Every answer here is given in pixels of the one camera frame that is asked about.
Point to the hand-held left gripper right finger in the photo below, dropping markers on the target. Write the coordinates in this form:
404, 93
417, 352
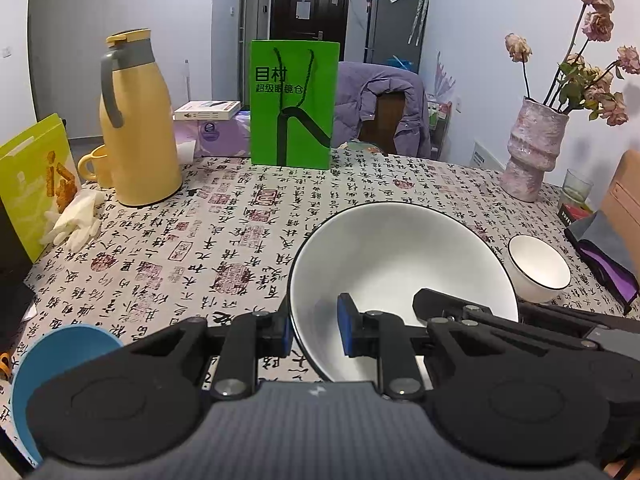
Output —
345, 325

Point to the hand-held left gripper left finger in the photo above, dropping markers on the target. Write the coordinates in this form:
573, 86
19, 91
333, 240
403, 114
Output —
287, 340

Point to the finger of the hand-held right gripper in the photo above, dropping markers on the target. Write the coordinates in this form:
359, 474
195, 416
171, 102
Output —
450, 302

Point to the white bowl with black rim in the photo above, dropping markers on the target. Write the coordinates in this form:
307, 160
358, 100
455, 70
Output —
400, 250
537, 265

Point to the blue bowl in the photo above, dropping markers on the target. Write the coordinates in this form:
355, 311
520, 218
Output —
30, 375

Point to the black and purple case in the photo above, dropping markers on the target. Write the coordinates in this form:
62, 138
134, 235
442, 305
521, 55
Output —
610, 275

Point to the grey cloth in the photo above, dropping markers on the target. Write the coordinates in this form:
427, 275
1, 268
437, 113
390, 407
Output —
600, 235

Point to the white board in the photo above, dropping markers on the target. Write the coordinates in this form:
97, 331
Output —
487, 155

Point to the small dark box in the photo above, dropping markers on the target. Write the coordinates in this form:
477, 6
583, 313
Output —
575, 214

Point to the tan cardboard box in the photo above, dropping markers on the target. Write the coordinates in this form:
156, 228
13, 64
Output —
625, 200

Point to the clear drinking glass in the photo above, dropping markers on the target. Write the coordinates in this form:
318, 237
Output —
576, 187

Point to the pink ceramic vase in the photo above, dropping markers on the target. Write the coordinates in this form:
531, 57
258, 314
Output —
530, 150

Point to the patterned seat cushion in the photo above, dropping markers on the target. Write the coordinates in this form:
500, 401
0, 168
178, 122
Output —
365, 147

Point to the cluttered side shelf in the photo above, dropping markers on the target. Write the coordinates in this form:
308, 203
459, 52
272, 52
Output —
438, 117

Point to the wooden chair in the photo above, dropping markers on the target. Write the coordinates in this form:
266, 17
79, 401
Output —
380, 120

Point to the purple tissue pack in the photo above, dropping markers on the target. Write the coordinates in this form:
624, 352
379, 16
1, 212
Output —
225, 135

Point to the white tissue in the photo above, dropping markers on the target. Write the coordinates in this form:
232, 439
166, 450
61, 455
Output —
185, 151

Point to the green paper bag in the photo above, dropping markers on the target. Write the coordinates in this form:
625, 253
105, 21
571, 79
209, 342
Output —
265, 125

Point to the purple padded jacket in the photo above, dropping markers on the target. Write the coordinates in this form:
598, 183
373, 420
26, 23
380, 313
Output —
350, 105

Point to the white rubber gloves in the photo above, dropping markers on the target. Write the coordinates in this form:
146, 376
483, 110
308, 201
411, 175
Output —
75, 220

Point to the white flat box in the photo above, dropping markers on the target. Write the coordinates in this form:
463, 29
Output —
205, 110

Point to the blue bag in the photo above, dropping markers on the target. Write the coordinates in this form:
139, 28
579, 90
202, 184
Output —
401, 61

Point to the yellow thermos jug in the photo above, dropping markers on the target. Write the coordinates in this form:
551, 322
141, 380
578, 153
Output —
140, 135

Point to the yellow mug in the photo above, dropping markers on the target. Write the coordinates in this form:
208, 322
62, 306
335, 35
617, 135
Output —
97, 165

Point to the grey refrigerator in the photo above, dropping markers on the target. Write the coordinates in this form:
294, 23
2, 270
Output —
385, 25

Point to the white folded umbrella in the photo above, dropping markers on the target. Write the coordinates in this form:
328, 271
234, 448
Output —
419, 15

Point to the yellow-green snack box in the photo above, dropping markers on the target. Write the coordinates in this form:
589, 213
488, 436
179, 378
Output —
25, 185

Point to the dried pink flowers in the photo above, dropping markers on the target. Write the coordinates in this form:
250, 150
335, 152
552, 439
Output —
597, 25

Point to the dark entrance door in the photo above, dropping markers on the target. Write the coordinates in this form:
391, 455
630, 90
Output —
282, 15

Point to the white door notice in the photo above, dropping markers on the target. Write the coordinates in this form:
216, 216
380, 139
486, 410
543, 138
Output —
303, 9

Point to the grey interior door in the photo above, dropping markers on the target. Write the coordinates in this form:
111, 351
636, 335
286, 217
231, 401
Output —
250, 2

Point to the purple wall decal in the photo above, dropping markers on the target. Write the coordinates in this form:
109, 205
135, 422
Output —
444, 80

